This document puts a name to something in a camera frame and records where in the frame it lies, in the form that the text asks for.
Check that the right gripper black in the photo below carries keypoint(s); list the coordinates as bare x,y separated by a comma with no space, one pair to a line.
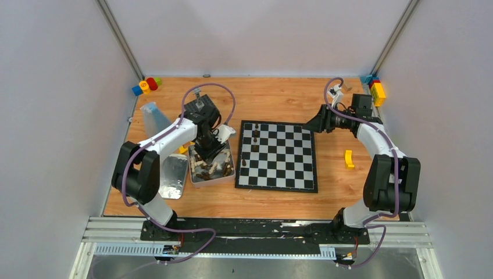
322,121

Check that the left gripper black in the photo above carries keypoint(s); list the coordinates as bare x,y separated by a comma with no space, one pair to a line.
210,152

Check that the silver tin lid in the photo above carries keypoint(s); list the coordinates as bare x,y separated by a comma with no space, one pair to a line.
173,174

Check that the folding chess board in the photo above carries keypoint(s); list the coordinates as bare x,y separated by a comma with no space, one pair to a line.
286,160

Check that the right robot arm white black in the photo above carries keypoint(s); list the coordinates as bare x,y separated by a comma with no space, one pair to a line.
393,179

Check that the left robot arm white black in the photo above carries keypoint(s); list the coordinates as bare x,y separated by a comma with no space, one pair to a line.
137,170

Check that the pink tin box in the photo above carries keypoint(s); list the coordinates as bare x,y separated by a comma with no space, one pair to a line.
220,170

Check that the grey lego baseplate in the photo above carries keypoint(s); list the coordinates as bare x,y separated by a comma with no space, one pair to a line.
199,102

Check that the small wooden block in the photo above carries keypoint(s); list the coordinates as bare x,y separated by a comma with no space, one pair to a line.
346,86

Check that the yellow plastic block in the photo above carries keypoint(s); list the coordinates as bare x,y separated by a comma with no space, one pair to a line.
349,165

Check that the stacked coloured bricks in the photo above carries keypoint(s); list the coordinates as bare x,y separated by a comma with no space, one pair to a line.
376,89

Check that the coloured toy blocks cluster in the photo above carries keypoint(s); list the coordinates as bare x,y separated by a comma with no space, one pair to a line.
147,86

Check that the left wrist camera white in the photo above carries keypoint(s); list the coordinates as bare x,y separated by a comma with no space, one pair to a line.
224,132

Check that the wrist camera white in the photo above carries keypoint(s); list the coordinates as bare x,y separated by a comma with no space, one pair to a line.
224,132
336,94

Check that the yellow plastic frame piece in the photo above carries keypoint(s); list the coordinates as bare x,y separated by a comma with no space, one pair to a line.
184,148

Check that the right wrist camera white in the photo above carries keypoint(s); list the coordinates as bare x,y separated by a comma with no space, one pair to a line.
336,94

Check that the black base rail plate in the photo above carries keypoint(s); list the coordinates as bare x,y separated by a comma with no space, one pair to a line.
254,236

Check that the aluminium frame rail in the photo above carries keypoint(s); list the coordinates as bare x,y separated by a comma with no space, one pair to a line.
111,248

